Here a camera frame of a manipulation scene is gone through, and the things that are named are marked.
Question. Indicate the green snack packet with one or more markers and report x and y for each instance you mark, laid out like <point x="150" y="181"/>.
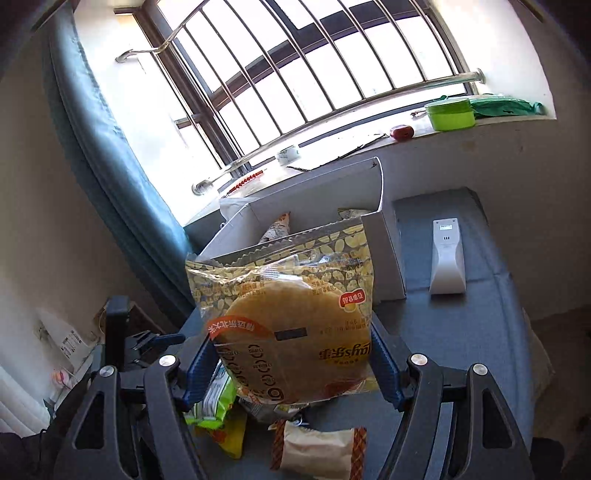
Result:
<point x="213" y="400"/>

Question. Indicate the small red object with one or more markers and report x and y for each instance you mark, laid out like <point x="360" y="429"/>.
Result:
<point x="402" y="132"/>

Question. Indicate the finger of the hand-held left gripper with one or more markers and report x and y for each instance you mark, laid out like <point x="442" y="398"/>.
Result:
<point x="167" y="340"/>

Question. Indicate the row of small red items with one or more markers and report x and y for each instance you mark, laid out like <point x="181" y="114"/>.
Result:
<point x="247" y="180"/>

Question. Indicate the pale crinkled snack packet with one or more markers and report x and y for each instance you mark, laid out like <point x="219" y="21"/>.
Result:
<point x="353" y="213"/>

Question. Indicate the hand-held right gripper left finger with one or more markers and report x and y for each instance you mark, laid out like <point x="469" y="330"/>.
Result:
<point x="199" y="369"/>

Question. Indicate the green round container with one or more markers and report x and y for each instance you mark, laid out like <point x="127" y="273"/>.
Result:
<point x="450" y="114"/>

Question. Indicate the yellow round bread packet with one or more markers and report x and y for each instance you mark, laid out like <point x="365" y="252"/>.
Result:
<point x="291" y="323"/>

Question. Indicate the silver orange snack packet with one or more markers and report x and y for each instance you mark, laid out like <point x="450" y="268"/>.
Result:
<point x="277" y="228"/>

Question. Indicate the window security bars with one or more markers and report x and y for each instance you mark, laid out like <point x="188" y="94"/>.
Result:
<point x="295" y="69"/>

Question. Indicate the small white cup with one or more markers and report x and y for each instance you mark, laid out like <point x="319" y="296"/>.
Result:
<point x="288" y="155"/>

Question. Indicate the white cardboard box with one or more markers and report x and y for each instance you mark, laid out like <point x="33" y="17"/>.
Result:
<point x="383" y="258"/>

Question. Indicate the metal handrail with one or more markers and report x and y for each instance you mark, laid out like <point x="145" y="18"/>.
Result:
<point x="351" y="108"/>

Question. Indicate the silver crinkled snack packet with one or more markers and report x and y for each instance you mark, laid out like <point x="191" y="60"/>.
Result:
<point x="272" y="410"/>

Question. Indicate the white remote control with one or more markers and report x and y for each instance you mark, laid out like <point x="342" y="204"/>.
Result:
<point x="447" y="258"/>

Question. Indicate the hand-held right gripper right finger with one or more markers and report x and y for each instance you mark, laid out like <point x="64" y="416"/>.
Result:
<point x="387" y="369"/>

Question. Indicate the green cloth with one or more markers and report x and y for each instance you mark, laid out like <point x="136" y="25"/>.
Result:
<point x="505" y="106"/>

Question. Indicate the brown white pastry packet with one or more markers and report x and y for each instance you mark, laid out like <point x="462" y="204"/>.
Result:
<point x="318" y="446"/>

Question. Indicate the yellow snack packet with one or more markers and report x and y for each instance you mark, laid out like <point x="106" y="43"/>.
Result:
<point x="231" y="436"/>

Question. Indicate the white labelled box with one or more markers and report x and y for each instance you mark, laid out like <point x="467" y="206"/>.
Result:
<point x="69" y="344"/>

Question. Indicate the dark cloth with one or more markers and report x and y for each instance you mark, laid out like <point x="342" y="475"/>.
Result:
<point x="27" y="452"/>

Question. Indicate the blue curtain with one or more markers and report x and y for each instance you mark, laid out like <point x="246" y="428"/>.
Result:
<point x="106" y="138"/>

